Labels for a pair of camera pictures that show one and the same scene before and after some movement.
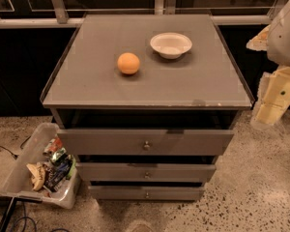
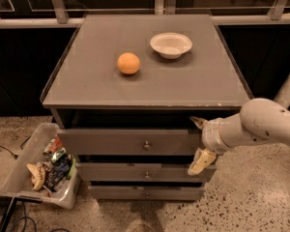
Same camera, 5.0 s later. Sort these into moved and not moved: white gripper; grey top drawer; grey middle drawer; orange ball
Moved: white gripper
Not moved: grey middle drawer; grey top drawer; orange ball
